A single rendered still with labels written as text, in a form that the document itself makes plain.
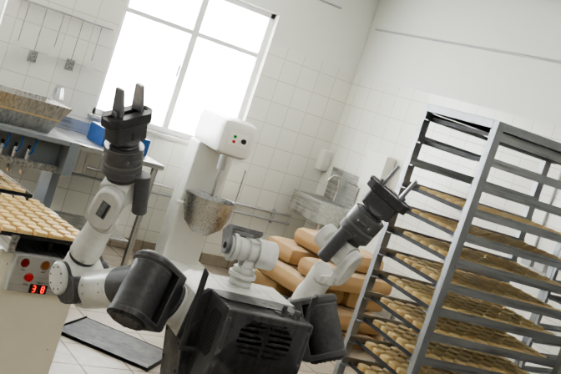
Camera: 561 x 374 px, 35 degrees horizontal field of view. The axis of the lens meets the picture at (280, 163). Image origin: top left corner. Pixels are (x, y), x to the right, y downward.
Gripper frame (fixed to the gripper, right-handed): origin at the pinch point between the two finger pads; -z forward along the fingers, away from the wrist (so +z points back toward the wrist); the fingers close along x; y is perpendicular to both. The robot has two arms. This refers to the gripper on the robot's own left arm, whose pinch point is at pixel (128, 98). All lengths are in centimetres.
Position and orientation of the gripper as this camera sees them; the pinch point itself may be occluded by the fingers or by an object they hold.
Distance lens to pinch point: 191.2
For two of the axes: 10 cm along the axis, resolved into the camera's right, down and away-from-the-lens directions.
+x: 6.7, -2.3, 7.1
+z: -1.7, 8.8, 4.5
